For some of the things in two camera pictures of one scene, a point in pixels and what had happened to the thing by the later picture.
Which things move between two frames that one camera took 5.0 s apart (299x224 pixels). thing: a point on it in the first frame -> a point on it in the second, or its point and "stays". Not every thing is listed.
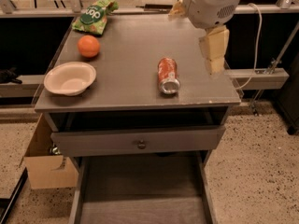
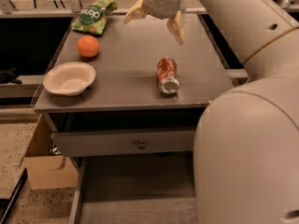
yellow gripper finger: (177, 9) -> (137, 10)
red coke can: (168, 79) stays
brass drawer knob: (142, 146) stays
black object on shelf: (8, 76) stays
